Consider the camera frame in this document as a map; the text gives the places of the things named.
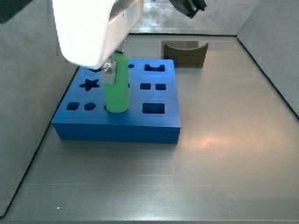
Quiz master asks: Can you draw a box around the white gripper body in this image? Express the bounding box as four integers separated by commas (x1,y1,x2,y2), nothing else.
50,0,144,69

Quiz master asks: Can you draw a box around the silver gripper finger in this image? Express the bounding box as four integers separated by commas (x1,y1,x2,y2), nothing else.
101,43,125,85

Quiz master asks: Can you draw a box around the green oval peg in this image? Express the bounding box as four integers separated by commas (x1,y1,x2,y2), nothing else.
104,52,128,113

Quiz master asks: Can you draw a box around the blue shape-sorting foam block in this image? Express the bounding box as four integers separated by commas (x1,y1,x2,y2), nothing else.
50,59,181,144

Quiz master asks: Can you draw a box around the dark curved cradle block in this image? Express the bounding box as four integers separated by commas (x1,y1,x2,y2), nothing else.
161,40,209,68

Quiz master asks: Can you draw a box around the black cable connector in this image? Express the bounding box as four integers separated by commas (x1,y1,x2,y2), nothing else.
169,0,206,18

